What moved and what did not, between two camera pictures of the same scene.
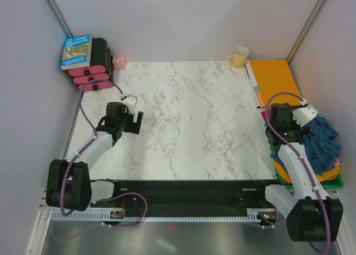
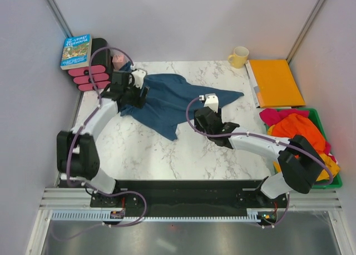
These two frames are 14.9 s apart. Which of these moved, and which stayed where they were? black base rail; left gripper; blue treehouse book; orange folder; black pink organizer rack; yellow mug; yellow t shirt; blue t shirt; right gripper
Moved: right gripper; left gripper; blue t shirt
Stayed: yellow mug; black base rail; yellow t shirt; orange folder; black pink organizer rack; blue treehouse book
